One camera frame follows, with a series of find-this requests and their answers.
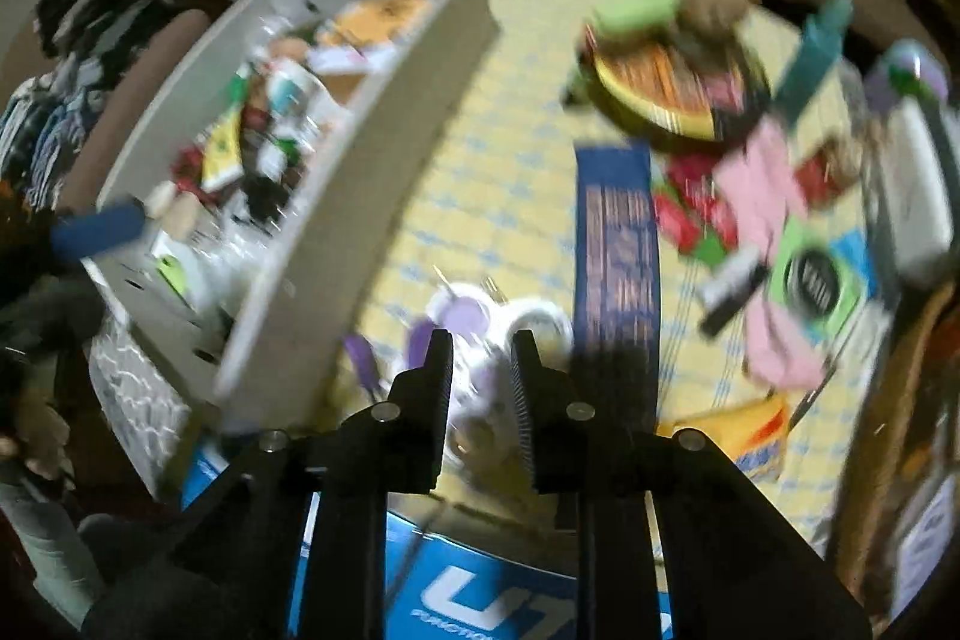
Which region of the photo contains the blue long box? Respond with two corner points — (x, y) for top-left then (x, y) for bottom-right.
(573, 145), (661, 434)

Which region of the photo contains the purple items plastic bag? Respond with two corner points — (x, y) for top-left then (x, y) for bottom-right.
(343, 280), (573, 474)

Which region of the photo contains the black white marker pen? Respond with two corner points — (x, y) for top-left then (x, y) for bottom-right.
(697, 245), (770, 339)

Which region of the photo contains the white storage bin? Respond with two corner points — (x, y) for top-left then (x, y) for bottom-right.
(78, 0), (503, 435)

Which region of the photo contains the yellow checked tablecloth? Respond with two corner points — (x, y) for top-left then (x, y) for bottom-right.
(358, 0), (869, 554)

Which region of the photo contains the green handled brush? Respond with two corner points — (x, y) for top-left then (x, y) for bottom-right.
(592, 0), (680, 39)

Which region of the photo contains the blue cardboard box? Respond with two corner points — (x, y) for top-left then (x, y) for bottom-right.
(179, 443), (677, 640)

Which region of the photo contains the yellow snack packet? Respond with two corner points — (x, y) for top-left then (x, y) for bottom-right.
(658, 393), (791, 479)

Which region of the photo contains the pink cloth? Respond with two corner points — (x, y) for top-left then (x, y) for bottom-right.
(713, 115), (823, 390)

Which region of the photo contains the teal bottle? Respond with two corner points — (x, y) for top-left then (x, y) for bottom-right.
(771, 0), (854, 130)

